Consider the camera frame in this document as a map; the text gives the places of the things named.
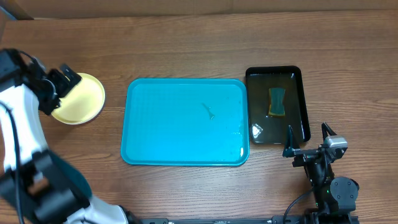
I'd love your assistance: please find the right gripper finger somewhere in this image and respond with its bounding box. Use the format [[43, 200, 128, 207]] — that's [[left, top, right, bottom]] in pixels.
[[321, 122, 336, 144], [282, 125, 301, 157]]

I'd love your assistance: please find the yellow-green plate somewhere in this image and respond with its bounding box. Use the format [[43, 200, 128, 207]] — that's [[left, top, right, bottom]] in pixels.
[[52, 73, 106, 125]]

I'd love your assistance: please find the green yellow sponge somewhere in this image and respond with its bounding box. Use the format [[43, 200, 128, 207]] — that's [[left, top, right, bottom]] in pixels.
[[268, 88, 285, 116]]

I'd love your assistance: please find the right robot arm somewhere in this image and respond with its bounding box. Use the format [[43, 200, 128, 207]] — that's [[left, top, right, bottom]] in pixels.
[[282, 123, 359, 223]]

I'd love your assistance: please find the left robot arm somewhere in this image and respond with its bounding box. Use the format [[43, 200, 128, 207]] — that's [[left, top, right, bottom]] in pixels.
[[1, 49, 141, 224]]

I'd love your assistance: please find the black water tray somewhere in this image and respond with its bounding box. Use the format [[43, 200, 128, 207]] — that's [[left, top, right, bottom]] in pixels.
[[245, 65, 311, 144]]

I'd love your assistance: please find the teal plastic tray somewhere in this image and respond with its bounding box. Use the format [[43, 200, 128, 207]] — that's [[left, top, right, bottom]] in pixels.
[[121, 78, 250, 167]]

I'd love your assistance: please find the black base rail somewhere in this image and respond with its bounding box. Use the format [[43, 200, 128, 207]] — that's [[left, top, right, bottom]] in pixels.
[[133, 214, 361, 224]]

